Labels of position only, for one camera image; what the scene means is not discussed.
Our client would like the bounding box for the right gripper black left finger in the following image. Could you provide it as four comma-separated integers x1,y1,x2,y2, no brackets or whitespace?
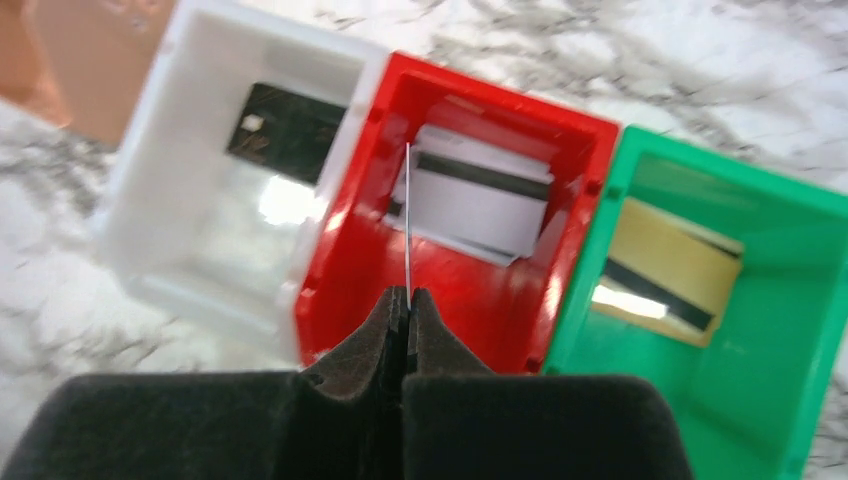
2,287,409,479

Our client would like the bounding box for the green plastic bin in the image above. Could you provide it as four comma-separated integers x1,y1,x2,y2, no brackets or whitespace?
542,126,847,479

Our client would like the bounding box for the black credit card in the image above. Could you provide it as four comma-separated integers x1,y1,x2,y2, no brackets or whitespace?
227,83,346,186

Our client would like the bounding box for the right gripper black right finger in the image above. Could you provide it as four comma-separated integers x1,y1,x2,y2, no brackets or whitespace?
402,288,694,479

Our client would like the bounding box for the peach plastic file organizer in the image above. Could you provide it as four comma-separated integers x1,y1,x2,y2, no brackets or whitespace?
1,0,175,146

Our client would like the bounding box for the red plastic bin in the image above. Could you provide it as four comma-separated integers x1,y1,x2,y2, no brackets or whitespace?
293,52,620,373

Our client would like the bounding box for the gold credit card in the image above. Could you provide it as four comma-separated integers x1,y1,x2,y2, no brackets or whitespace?
591,197,745,348

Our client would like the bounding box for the white striped card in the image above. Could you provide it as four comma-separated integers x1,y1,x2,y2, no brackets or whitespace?
404,142,412,312

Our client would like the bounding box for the white VIP card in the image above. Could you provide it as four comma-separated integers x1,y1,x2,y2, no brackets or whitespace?
384,124,554,266

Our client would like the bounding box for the white plastic bin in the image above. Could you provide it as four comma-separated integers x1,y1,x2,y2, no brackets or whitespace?
95,1,390,364

